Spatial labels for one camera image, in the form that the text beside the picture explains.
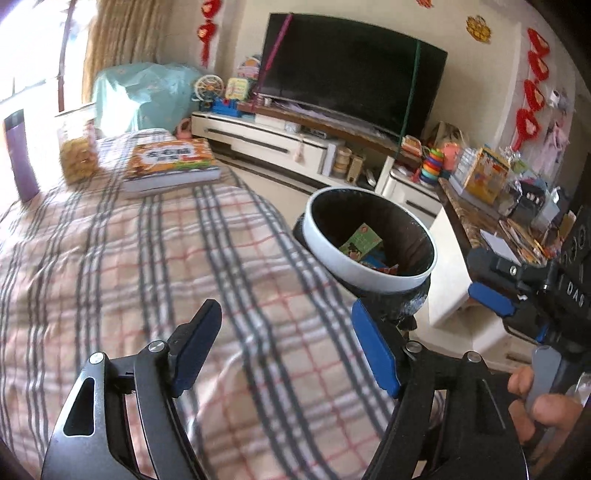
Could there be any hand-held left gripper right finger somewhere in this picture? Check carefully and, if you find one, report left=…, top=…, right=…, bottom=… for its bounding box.
left=351, top=300, right=529, bottom=480

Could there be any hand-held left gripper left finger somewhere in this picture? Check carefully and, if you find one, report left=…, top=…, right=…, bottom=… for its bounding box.
left=41, top=299, right=223, bottom=480

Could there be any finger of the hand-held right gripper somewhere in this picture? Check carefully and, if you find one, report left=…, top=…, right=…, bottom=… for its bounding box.
left=468, top=281, right=515, bottom=319
left=466, top=249, right=527, bottom=287

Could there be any green carton box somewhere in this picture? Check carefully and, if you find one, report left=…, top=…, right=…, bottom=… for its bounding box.
left=339, top=223, right=384, bottom=264

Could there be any white trash bin black liner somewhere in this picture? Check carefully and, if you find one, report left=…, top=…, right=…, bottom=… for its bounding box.
left=293, top=187, right=437, bottom=330

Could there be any person's right hand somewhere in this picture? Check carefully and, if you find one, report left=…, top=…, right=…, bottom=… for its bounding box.
left=508, top=367, right=585, bottom=446

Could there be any brown marble counter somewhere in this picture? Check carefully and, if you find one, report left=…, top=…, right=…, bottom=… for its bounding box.
left=429, top=178, right=578, bottom=324

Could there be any colourful cardboard box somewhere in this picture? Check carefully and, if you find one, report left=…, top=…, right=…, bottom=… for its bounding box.
left=462, top=148, right=511, bottom=204

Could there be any checked blanket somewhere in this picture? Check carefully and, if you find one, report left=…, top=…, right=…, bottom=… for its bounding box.
left=0, top=129, right=444, bottom=480

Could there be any red heart garland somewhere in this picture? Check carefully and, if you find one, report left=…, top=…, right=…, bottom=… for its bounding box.
left=513, top=28, right=552, bottom=153

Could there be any thick colourful book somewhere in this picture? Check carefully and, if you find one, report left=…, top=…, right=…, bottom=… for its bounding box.
left=122, top=140, right=222, bottom=193

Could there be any white television cabinet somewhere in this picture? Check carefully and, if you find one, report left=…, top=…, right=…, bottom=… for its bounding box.
left=190, top=111, right=444, bottom=222

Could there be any clear cookie jar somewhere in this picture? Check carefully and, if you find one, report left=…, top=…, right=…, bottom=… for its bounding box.
left=55, top=105, right=100, bottom=185

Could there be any blue toy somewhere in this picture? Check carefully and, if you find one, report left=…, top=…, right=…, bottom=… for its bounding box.
left=211, top=98, right=241, bottom=118

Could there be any black flat television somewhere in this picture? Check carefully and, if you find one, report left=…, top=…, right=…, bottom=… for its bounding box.
left=255, top=13, right=448, bottom=139

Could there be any purple drink bottle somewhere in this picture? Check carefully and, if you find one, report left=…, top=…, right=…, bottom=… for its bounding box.
left=2, top=109, right=41, bottom=202

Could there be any teal cloth covered furniture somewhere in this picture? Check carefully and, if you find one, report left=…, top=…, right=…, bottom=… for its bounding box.
left=92, top=62, right=204, bottom=139

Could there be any toy ferris wheel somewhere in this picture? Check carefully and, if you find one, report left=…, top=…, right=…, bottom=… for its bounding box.
left=193, top=74, right=225, bottom=109

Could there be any green white toy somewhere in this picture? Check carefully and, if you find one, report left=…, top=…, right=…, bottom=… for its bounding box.
left=225, top=77, right=250, bottom=102

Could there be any colourful house toy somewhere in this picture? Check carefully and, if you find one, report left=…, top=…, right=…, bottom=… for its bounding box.
left=236, top=55, right=262, bottom=79

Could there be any beige patterned curtain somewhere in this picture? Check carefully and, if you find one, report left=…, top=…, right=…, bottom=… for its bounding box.
left=83, top=0, right=162, bottom=107

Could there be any sliding glass door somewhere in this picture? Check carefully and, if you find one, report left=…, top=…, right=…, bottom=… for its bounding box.
left=0, top=0, right=93, bottom=116

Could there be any rainbow stacking ring toy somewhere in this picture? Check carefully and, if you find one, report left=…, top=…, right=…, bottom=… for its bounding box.
left=418, top=147, right=443, bottom=185

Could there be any cartoon wall sticker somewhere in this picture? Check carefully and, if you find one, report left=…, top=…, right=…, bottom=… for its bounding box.
left=465, top=15, right=491, bottom=44

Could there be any red hanging lantern string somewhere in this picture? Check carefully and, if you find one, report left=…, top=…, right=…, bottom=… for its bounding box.
left=198, top=0, right=221, bottom=65

